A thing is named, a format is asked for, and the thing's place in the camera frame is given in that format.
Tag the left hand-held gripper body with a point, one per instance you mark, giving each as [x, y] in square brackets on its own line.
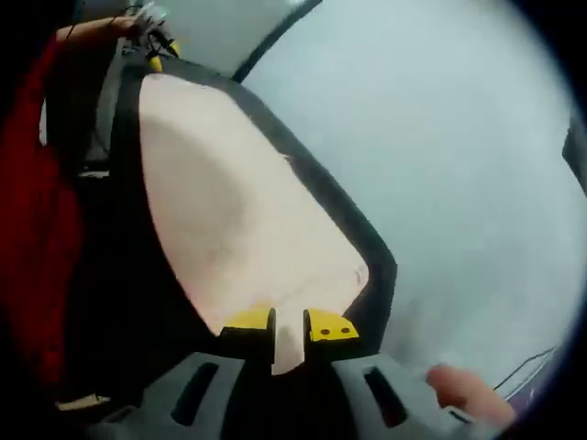
[150, 13]

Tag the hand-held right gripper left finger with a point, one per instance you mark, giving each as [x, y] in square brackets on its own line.
[151, 408]

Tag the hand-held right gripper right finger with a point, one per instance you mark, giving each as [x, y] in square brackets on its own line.
[348, 403]

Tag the pink towel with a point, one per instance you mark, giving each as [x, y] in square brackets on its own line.
[238, 197]

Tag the person's left hand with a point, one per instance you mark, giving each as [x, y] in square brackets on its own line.
[126, 25]

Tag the person's right hand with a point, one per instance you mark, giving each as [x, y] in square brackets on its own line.
[468, 394]

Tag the person's red clothing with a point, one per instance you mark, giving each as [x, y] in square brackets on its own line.
[36, 206]

